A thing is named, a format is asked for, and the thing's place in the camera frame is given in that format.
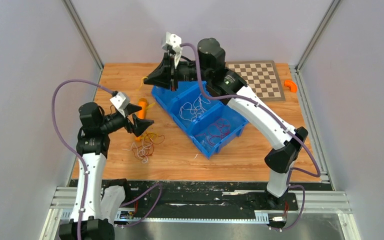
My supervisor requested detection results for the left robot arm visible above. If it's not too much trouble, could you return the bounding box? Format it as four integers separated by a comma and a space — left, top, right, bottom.
58, 102, 154, 240

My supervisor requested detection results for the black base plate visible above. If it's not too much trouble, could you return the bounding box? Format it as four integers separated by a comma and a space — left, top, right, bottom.
69, 179, 334, 221

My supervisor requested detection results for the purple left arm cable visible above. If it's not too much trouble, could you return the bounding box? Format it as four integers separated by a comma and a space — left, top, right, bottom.
52, 79, 164, 240

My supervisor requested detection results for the wooden chessboard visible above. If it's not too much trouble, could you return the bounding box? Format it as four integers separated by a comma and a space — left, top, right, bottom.
225, 60, 286, 102

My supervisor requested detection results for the blue plastic compartment bin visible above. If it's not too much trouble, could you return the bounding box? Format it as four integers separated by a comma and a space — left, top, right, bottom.
151, 81, 248, 159

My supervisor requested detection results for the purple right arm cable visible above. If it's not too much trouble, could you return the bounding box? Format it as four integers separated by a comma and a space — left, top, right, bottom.
180, 42, 322, 232

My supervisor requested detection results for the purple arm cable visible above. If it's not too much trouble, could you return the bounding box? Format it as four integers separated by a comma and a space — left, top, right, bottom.
52, 79, 164, 240
180, 42, 322, 232

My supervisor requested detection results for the orange curved piece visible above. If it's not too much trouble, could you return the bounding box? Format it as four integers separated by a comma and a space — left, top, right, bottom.
284, 79, 298, 93

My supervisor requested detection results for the orange cylindrical toy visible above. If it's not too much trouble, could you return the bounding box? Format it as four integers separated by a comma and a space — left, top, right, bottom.
134, 97, 149, 142

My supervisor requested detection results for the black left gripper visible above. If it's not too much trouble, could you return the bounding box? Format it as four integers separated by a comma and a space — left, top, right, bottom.
99, 103, 154, 137

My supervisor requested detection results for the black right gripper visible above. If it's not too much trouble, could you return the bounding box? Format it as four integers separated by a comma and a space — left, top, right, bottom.
144, 52, 212, 92

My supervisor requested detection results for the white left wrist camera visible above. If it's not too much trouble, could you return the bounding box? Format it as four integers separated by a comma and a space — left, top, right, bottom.
110, 91, 130, 117

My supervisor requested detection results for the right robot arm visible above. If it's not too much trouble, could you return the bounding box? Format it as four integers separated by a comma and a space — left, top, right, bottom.
144, 37, 308, 209

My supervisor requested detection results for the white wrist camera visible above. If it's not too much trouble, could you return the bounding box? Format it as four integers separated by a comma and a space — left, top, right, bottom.
161, 32, 183, 69
110, 91, 130, 117

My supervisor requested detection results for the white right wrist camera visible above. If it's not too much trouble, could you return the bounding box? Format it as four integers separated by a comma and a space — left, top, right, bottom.
161, 32, 183, 69

